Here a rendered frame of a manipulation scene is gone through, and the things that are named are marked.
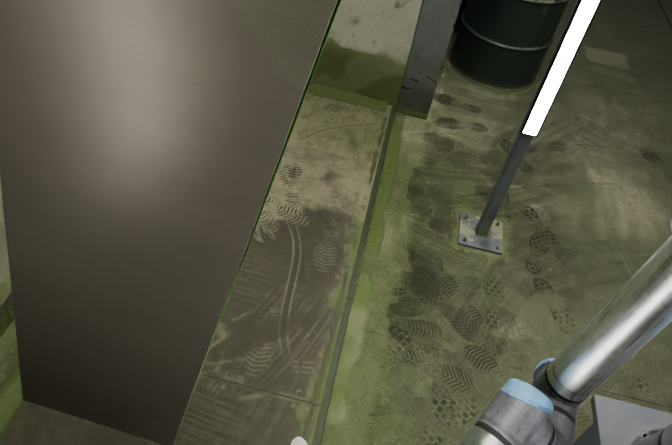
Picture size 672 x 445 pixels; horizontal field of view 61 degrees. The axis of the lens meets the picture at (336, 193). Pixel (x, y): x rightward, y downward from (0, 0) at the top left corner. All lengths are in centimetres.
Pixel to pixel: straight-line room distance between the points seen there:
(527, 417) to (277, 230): 154
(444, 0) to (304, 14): 237
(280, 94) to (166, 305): 48
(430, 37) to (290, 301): 153
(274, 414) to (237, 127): 142
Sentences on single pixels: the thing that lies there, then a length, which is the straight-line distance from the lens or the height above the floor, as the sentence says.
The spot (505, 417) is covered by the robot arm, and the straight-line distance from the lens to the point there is 111.
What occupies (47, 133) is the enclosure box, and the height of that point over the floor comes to 135.
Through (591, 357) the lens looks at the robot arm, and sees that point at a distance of 115.
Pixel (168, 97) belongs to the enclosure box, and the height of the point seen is 145.
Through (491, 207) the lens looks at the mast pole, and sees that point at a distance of 255.
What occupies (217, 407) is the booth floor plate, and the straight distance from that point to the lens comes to 199.
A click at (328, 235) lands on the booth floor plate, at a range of 243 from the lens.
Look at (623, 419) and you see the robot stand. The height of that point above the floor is 64.
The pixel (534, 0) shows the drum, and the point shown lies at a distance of 346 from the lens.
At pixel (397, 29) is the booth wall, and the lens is 301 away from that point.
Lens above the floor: 184
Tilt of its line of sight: 43 degrees down
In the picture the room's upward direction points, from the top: 10 degrees clockwise
